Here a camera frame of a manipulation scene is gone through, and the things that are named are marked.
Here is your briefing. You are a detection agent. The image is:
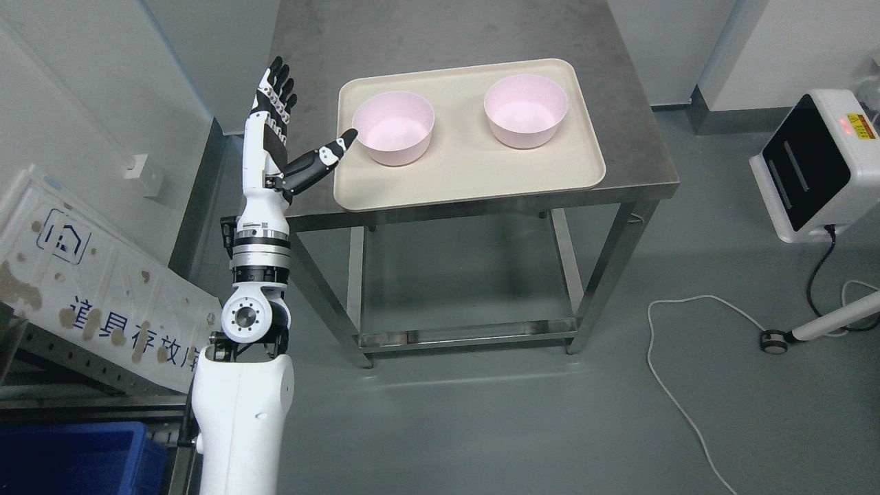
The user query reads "black white robotic hand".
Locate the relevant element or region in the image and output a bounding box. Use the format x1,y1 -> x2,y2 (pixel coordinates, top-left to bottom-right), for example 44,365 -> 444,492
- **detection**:
238,56 -> 358,234

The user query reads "pink bowl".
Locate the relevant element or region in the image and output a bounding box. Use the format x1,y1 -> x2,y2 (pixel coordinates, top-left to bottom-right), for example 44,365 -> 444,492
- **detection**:
482,74 -> 569,149
351,91 -> 436,166

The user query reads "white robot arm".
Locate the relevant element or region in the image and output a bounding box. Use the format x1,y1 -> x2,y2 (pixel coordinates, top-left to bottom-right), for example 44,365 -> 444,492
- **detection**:
186,213 -> 294,494

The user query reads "stainless steel table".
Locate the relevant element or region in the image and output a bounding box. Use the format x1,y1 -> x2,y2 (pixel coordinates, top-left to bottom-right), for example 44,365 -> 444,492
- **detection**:
271,1 -> 680,353

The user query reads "beige plastic tray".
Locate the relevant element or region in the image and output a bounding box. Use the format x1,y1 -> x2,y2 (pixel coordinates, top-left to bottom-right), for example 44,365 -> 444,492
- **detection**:
333,58 -> 606,211

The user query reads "white sign board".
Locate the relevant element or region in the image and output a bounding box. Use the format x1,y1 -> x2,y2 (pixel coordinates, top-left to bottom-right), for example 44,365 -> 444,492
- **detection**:
1,166 -> 220,393

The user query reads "blue plastic bin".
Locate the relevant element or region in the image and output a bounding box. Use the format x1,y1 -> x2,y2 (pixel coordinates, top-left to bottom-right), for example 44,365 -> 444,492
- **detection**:
1,421 -> 168,494

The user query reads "white black appliance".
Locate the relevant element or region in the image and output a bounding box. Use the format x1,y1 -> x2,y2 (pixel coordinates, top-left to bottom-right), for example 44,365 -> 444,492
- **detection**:
749,89 -> 879,243

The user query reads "wall socket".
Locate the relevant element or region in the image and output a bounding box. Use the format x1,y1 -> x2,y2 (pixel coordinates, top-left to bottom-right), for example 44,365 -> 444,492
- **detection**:
124,153 -> 150,181

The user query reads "metal shelf frame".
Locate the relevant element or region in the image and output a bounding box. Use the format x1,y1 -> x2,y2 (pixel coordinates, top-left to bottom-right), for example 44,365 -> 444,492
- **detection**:
1,305 -> 201,494

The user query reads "white floor cable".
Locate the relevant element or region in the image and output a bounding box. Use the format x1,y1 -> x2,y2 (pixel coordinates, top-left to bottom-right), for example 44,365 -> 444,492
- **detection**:
646,279 -> 880,495

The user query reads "black power cable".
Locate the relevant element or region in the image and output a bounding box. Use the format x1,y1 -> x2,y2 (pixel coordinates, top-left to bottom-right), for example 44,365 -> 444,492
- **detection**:
806,225 -> 880,333

